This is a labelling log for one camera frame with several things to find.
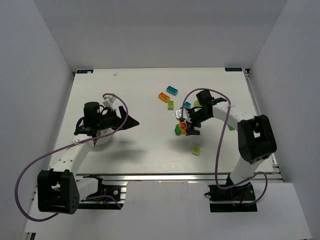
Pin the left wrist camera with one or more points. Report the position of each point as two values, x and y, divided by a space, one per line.
108 100

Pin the blue corner label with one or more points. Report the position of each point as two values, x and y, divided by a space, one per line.
233 69
84 71

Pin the right blue corner label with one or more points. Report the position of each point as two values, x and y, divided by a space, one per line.
233 69

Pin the orange yellow lego piece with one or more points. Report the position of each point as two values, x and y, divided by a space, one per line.
183 127

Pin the lime long lego brick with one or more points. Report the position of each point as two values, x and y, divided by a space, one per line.
170 105

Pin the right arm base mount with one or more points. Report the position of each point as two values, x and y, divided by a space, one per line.
235 200

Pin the left blue corner label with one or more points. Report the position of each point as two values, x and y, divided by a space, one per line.
84 71

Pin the lime lego brick lower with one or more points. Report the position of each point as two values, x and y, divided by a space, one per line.
196 151

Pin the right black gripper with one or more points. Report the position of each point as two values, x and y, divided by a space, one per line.
190 121

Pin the lime lego brick upper right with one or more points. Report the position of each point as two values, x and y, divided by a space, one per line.
196 103

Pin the green lego brick right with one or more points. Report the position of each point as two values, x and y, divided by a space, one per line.
230 127

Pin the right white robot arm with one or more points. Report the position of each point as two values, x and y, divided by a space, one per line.
255 137

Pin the small blue lego brick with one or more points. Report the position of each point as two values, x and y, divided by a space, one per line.
187 105

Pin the blue long lego brick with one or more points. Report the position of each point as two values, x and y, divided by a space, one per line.
171 90

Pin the orange long lego brick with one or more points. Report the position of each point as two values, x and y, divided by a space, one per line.
165 98

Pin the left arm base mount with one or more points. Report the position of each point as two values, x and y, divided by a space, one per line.
111 197

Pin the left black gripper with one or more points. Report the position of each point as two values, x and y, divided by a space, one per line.
121 117

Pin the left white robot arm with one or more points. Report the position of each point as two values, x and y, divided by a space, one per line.
57 189

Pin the dark green lego stud piece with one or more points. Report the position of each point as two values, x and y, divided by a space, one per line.
177 130

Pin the white divided round container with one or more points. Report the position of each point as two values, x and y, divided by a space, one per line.
104 140

